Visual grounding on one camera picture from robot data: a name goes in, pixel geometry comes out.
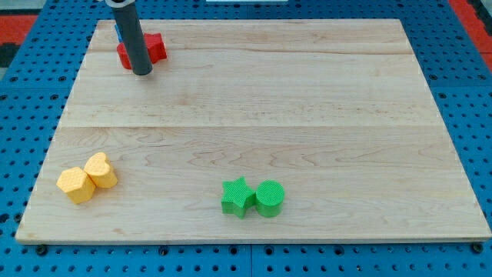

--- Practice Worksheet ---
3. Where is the yellow hexagon block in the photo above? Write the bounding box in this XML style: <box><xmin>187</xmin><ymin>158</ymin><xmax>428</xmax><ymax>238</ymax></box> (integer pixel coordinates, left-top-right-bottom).
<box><xmin>56</xmin><ymin>167</ymin><xmax>95</xmax><ymax>205</ymax></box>

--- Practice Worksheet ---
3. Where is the light wooden board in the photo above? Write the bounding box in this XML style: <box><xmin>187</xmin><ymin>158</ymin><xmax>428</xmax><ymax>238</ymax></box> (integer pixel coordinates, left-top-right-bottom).
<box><xmin>15</xmin><ymin>19</ymin><xmax>491</xmax><ymax>245</ymax></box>

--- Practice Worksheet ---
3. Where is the green cylinder block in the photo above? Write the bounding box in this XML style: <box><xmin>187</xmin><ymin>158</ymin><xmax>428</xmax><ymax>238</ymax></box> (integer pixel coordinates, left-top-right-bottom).
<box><xmin>256</xmin><ymin>180</ymin><xmax>285</xmax><ymax>218</ymax></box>

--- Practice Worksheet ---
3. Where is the yellow heart block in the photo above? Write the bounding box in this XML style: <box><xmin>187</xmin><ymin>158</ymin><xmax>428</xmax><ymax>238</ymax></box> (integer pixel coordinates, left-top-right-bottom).
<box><xmin>84</xmin><ymin>152</ymin><xmax>118</xmax><ymax>189</ymax></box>

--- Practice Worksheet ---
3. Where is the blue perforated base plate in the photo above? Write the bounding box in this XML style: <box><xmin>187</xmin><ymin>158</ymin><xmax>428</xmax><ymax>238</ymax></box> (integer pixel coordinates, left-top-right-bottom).
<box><xmin>1</xmin><ymin>1</ymin><xmax>491</xmax><ymax>276</ymax></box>

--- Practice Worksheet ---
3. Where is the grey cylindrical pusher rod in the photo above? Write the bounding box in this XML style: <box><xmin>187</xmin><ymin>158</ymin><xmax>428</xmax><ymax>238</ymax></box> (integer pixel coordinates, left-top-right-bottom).
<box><xmin>105</xmin><ymin>0</ymin><xmax>152</xmax><ymax>76</ymax></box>

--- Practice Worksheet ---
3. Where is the green star block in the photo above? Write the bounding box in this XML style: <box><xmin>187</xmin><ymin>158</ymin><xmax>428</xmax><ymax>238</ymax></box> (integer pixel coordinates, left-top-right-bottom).
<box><xmin>221</xmin><ymin>176</ymin><xmax>256</xmax><ymax>219</ymax></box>

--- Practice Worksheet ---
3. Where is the red star block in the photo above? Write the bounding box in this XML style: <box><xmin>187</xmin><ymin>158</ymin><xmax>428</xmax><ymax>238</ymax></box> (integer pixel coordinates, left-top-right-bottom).
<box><xmin>116</xmin><ymin>33</ymin><xmax>167</xmax><ymax>69</ymax></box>

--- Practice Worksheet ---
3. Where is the blue block behind rod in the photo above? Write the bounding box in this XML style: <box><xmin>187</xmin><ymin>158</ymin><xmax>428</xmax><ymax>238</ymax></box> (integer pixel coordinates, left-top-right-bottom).
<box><xmin>114</xmin><ymin>24</ymin><xmax>122</xmax><ymax>43</ymax></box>

